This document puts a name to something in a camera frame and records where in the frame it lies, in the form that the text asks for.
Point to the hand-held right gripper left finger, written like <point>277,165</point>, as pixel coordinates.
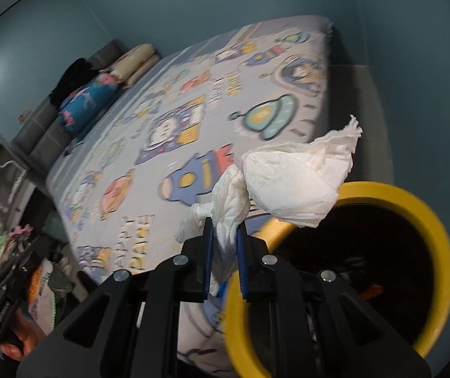
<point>208,260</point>

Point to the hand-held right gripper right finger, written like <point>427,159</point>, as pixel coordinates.
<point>242,264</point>

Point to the knotted white tissue bundle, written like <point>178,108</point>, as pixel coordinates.
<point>288,181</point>

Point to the orange snack wrapper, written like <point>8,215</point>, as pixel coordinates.
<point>372,291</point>

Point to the yellow trash bin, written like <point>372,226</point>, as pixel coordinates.
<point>437,244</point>

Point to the person's left hand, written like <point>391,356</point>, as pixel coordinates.
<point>20,336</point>

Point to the green waste basket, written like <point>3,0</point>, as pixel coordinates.
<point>53,224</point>

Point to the white desk lamp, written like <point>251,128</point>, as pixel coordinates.
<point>12,164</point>

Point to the grey padded headboard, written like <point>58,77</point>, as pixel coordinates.
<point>40,130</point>

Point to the bed with cartoon printed sheet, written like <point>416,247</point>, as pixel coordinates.
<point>150,86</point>

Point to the blue floral folded quilt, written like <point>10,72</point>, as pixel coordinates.
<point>87,102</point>

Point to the beige folded quilt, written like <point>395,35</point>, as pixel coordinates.
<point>134,61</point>

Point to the black clothes pile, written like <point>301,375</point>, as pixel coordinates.
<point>73,78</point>

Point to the wall socket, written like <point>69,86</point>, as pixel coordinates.
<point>22,117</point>

